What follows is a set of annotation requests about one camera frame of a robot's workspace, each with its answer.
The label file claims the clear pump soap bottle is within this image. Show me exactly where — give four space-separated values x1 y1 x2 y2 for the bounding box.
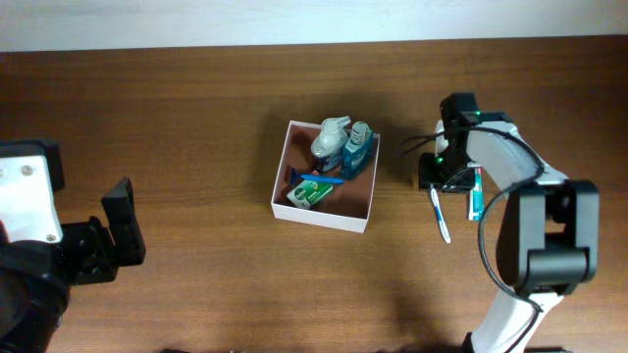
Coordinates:
311 116 351 173

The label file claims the blue white toothbrush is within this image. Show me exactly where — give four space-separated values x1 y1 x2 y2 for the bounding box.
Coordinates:
429 185 451 244

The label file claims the green Dettol soap box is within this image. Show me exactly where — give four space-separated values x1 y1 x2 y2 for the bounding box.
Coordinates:
287 180 334 210

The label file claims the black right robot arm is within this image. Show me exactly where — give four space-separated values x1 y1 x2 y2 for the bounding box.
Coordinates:
418 93 600 353

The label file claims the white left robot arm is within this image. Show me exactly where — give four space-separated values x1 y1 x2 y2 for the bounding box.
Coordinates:
1 177 146 352

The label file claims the green white toothpaste tube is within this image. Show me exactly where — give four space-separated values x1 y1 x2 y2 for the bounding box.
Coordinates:
467 168 485 222

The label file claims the blue Listerine mouthwash bottle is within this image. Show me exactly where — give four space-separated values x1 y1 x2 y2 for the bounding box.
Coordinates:
340 122 373 180

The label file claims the white box pink inside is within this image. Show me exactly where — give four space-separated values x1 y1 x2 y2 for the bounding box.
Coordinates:
271 121 381 233

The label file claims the blue disposable razor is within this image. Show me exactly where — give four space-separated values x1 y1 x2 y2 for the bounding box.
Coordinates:
289 168 344 186

